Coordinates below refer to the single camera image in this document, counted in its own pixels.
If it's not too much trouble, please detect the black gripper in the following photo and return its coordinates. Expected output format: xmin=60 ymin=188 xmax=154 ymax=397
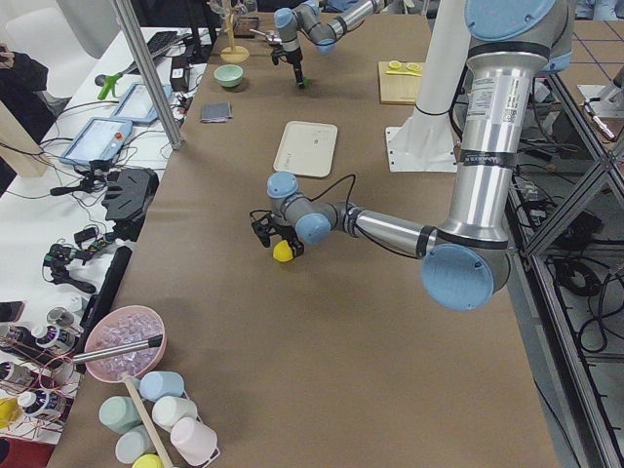
xmin=249 ymin=210 xmax=305 ymax=257
xmin=270 ymin=46 xmax=304 ymax=88

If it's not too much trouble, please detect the yellow lemon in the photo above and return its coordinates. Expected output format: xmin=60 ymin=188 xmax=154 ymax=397
xmin=272 ymin=240 xmax=294 ymax=263

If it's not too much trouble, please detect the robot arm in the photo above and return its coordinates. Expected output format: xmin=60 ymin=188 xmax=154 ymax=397
xmin=270 ymin=0 xmax=389 ymax=89
xmin=252 ymin=1 xmax=574 ymax=311

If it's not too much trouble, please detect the white rabbit tray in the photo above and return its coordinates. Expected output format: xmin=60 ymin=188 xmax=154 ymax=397
xmin=273 ymin=121 xmax=338 ymax=178

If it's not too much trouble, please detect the metal scoop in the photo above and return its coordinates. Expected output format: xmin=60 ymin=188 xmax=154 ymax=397
xmin=250 ymin=28 xmax=282 ymax=46

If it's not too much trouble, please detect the wooden mug tree stand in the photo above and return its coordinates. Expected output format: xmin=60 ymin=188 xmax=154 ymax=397
xmin=208 ymin=0 xmax=250 ymax=63

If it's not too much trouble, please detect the mint green bowl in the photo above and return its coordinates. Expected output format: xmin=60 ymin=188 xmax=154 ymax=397
xmin=214 ymin=64 xmax=244 ymax=88

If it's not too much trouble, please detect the yellow plastic knife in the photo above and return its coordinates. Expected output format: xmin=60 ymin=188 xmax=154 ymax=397
xmin=384 ymin=70 xmax=422 ymax=77

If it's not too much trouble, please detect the grey folded cloth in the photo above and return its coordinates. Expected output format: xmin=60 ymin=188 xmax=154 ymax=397
xmin=200 ymin=101 xmax=232 ymax=123

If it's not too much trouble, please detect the wooden cutting board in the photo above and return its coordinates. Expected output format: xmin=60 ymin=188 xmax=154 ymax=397
xmin=377 ymin=61 xmax=424 ymax=105

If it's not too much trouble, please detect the black keyboard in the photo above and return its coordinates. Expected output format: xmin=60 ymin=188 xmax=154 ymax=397
xmin=146 ymin=31 xmax=178 ymax=59

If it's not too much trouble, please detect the teach pendant tablet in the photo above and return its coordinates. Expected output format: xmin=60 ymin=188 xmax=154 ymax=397
xmin=110 ymin=83 xmax=158 ymax=126
xmin=58 ymin=117 xmax=133 ymax=167

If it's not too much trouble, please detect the pink bowl with ice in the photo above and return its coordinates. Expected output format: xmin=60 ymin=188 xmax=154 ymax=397
xmin=71 ymin=305 xmax=167 ymax=383

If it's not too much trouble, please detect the blue cup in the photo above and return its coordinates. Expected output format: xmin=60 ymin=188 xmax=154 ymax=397
xmin=139 ymin=370 xmax=185 ymax=402

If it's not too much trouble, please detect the white cup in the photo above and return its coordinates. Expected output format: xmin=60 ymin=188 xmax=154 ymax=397
xmin=151 ymin=396 xmax=198 ymax=432

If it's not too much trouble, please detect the pink cup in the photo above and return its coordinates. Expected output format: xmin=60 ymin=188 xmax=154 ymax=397
xmin=170 ymin=416 xmax=220 ymax=467

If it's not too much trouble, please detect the green cup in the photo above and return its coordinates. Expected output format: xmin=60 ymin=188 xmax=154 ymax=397
xmin=98 ymin=396 xmax=142 ymax=435

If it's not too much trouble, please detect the grey-blue cup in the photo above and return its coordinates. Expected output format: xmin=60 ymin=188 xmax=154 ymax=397
xmin=115 ymin=425 xmax=156 ymax=464

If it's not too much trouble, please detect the yellow cup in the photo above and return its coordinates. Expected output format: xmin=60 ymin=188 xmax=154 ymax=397
xmin=132 ymin=453 xmax=164 ymax=468

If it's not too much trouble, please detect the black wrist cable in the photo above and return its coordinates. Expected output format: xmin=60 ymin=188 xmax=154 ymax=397
xmin=249 ymin=174 xmax=357 ymax=220

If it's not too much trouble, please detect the aluminium frame post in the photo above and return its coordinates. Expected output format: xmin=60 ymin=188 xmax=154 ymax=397
xmin=110 ymin=0 xmax=183 ymax=150

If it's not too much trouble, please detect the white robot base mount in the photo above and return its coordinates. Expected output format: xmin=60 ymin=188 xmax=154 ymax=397
xmin=386 ymin=0 xmax=470 ymax=173

